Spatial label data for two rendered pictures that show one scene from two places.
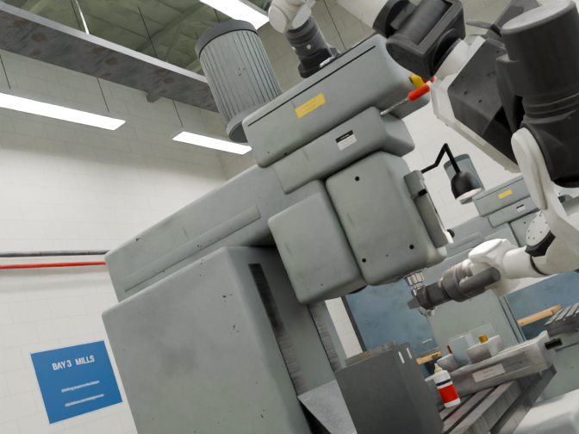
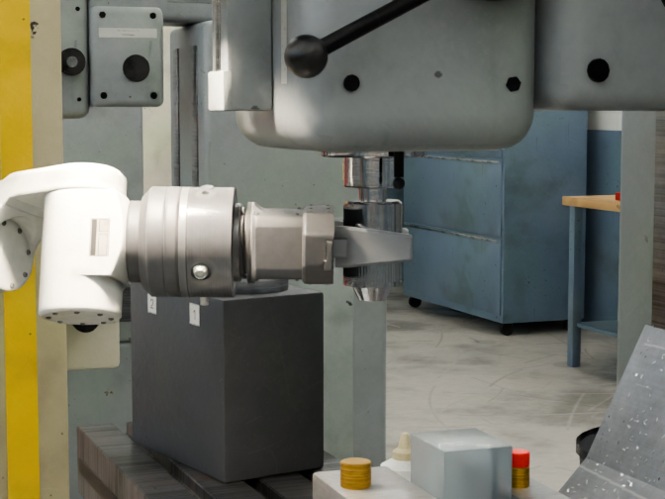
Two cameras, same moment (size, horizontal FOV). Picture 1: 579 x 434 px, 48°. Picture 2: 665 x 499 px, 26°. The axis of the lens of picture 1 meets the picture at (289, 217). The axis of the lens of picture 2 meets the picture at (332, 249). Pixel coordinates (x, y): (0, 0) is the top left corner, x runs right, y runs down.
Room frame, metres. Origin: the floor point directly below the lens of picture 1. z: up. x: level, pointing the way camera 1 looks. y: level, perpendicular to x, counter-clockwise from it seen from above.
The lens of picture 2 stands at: (2.48, -1.11, 1.34)
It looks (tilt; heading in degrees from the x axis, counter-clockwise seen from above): 6 degrees down; 132
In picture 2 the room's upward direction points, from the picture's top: straight up
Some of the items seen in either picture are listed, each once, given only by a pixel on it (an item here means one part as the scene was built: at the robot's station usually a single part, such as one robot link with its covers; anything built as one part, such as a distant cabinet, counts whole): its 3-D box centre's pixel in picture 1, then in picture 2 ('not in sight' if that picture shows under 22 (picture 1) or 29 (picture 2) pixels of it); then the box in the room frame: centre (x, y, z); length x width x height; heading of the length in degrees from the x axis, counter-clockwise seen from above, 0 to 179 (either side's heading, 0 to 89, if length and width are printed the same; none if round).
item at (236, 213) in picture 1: (223, 231); not in sight; (1.95, 0.21, 1.66); 0.80 x 0.23 x 0.20; 64
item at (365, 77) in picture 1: (335, 111); not in sight; (1.74, -0.23, 1.81); 0.47 x 0.26 x 0.16; 64
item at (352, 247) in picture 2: not in sight; (372, 248); (1.75, -0.27, 1.23); 0.06 x 0.02 x 0.03; 43
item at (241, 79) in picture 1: (242, 81); not in sight; (1.84, -0.02, 2.05); 0.20 x 0.20 x 0.32
